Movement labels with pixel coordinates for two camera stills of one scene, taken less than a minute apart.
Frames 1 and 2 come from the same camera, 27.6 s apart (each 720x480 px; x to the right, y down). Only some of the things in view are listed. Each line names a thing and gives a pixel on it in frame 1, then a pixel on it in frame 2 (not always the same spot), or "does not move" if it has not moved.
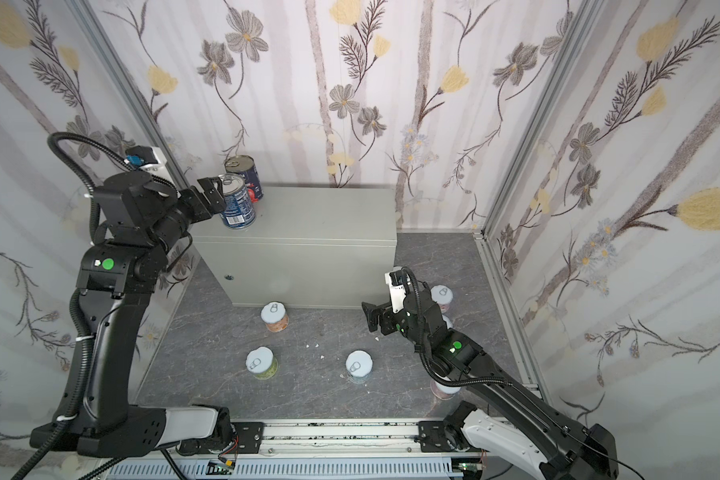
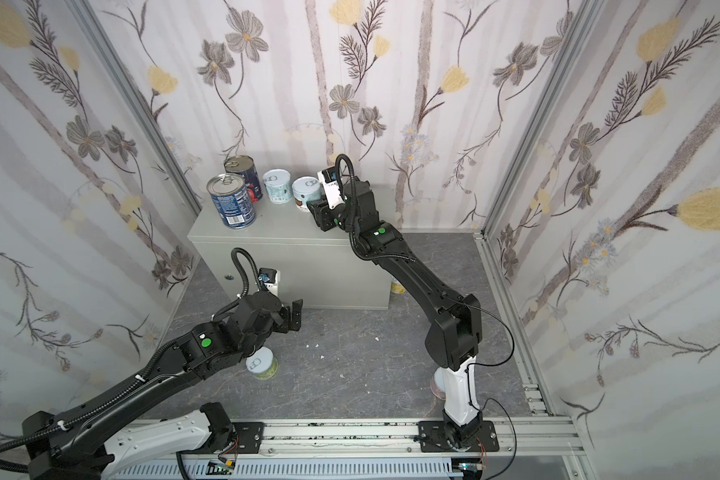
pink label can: [442, 391] does not move
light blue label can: [359, 364] -> [278, 183]
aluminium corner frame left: [118, 68] does not move
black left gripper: [198, 202] -> [294, 315]
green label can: [261, 363] does not move
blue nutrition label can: [239, 212] does not move
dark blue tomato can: [245, 165] does not move
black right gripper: [385, 318] -> [320, 212]
